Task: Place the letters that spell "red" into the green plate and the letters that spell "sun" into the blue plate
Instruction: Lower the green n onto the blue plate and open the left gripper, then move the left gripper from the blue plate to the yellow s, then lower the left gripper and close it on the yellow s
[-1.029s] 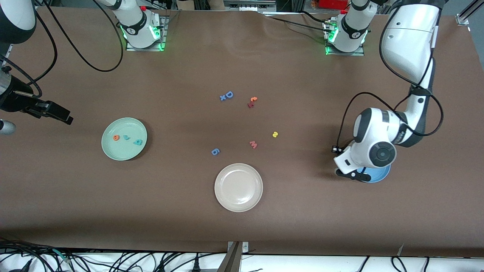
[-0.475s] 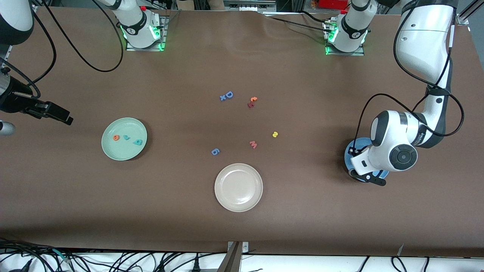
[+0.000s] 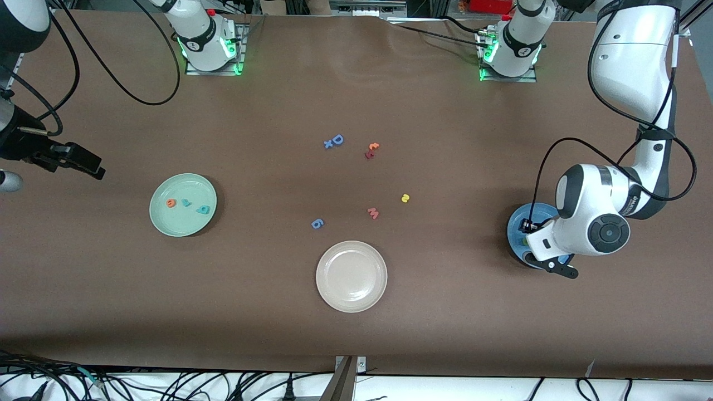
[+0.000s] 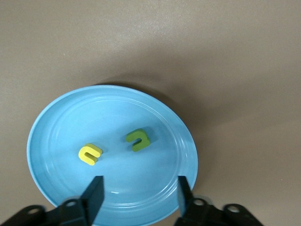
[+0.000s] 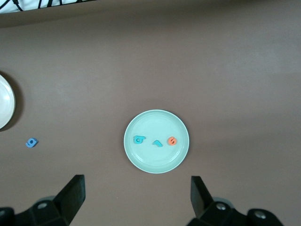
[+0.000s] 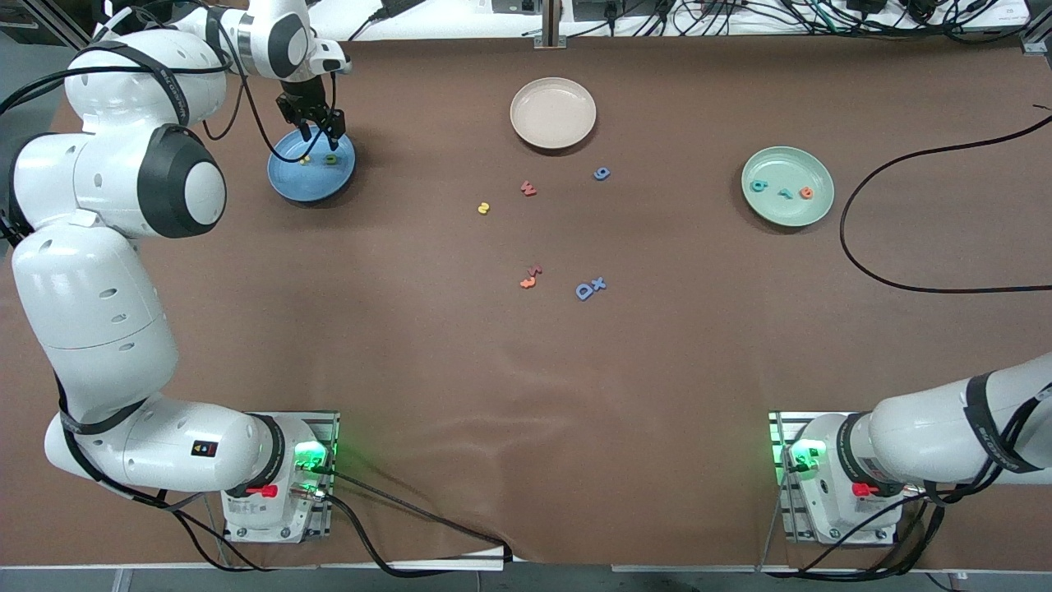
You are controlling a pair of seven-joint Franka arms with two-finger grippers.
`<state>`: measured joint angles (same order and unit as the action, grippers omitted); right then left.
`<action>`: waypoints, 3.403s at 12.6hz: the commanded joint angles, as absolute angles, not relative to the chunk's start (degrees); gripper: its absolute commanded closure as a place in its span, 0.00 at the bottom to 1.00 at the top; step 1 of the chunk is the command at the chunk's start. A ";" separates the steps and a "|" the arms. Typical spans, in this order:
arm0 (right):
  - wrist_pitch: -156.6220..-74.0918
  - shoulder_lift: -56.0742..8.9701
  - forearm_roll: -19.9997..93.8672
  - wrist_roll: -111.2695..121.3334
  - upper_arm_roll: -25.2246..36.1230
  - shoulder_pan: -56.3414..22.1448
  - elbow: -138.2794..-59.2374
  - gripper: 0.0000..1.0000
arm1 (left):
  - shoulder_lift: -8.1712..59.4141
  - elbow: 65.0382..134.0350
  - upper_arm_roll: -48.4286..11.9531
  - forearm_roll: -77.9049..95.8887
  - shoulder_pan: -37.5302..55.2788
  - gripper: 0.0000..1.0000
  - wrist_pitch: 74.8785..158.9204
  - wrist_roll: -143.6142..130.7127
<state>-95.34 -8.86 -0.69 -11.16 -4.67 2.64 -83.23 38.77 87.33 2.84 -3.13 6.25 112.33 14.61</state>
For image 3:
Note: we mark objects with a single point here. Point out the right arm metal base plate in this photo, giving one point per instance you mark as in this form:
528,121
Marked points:
242,55

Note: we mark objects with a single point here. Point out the beige round plate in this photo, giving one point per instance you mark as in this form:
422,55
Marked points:
351,276

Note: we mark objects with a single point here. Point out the blue round plate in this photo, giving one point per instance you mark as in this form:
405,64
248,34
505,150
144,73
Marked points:
515,239

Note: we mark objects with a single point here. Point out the brown table cover sheet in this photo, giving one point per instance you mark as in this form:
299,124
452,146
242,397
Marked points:
356,83

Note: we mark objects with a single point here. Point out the blue foam number 6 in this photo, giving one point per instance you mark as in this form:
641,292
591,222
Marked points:
317,223

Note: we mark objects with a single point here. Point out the blue foam letter D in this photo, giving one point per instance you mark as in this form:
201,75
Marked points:
333,140

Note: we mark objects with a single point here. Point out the pink foam letter w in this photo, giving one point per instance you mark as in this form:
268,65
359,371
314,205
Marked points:
373,213

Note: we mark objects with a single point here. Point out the grey device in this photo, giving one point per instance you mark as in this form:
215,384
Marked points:
367,6

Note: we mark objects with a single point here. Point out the small metal bracket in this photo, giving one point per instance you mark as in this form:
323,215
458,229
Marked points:
362,365

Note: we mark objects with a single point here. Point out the aluminium leg profile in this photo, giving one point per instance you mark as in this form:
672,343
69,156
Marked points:
341,384

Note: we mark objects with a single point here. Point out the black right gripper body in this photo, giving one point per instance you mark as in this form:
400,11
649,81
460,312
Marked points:
21,147

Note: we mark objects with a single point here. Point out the teal foam number 9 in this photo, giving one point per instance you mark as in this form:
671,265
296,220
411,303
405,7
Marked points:
205,210

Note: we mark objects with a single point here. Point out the green round plate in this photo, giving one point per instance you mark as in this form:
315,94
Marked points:
182,223

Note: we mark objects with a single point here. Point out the red box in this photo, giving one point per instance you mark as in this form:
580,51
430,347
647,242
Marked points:
490,5

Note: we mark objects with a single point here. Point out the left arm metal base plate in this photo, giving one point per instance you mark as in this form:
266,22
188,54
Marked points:
509,79

